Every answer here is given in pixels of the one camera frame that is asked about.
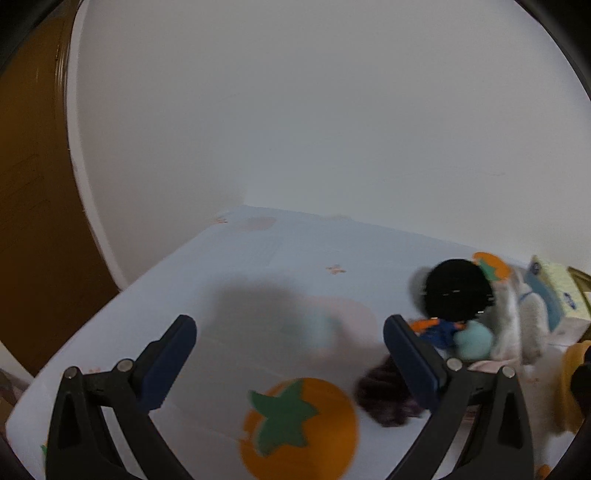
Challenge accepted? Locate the white grey plush toy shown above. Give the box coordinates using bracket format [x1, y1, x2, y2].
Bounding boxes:
[489, 268, 555, 365]

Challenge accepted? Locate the yellow soft item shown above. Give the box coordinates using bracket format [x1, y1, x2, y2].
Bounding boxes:
[554, 342, 591, 435]

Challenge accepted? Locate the persimmon print bedsheet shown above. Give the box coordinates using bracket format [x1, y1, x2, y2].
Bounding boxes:
[4, 205, 578, 480]

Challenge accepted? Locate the black round knit cloth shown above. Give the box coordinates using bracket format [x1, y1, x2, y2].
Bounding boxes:
[422, 258, 494, 321]

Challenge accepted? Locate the gold tin box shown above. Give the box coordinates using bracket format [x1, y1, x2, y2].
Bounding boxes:
[566, 265, 591, 296]

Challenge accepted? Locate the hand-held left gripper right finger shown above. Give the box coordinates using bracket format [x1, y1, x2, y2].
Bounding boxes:
[384, 315, 536, 480]

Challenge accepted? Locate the dark purple plush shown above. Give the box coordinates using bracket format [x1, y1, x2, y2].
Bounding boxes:
[353, 355, 423, 428]

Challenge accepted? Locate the blue and orange toy figure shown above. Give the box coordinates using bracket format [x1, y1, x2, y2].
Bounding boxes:
[409, 318, 467, 349]

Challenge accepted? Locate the yellow green tissue pack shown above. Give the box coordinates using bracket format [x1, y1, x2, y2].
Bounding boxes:
[526, 255, 591, 333]

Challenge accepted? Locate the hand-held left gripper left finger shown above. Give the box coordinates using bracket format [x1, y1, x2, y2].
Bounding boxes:
[45, 315, 198, 480]

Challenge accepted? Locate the orange persimmon plush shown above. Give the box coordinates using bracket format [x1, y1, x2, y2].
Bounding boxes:
[472, 251, 511, 282]

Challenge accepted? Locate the teal plush toy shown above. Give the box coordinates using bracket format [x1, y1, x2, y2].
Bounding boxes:
[452, 320, 495, 361]

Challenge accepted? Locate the brown wooden door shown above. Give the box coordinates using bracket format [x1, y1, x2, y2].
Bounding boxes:
[0, 14, 121, 374]

